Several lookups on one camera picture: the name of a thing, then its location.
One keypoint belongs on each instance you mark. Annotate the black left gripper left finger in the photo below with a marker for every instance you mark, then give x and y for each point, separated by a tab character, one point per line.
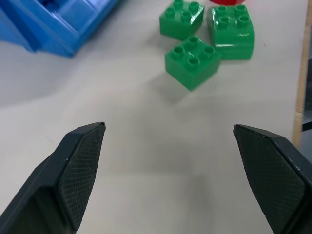
61	180

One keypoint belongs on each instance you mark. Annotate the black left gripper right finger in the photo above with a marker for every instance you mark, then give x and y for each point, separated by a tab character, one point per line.
270	175

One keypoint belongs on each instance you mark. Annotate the green toy building brick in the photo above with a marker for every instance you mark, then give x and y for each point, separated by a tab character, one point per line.
235	52
192	64
180	20
230	25

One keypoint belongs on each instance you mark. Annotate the blue plastic sorting tray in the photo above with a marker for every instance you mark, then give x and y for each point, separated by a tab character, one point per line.
53	22

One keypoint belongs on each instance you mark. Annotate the red toy building brick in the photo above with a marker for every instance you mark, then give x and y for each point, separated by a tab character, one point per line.
225	2

